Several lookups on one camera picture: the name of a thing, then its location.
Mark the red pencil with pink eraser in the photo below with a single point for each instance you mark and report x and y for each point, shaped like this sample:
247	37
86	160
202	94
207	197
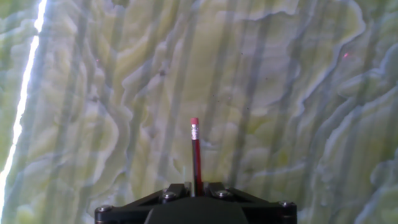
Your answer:
196	158

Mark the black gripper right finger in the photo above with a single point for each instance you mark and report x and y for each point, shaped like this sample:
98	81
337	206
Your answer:
267	211

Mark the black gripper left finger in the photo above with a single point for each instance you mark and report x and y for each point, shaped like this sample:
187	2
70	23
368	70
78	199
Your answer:
130	211

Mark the green marble pattern mat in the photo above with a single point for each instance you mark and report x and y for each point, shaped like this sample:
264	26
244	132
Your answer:
186	77

